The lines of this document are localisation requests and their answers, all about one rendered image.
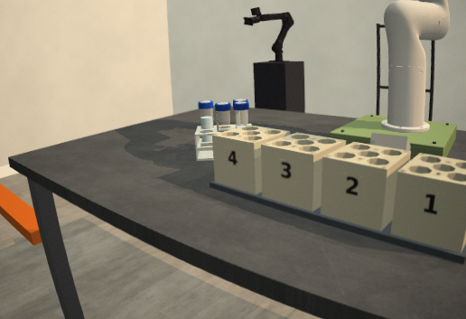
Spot cream tube rack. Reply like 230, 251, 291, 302
195, 126, 221, 161

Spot cream bucket adapter with holes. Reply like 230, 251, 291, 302
321, 142, 411, 231
212, 125, 290, 194
390, 153, 466, 253
261, 133, 346, 211

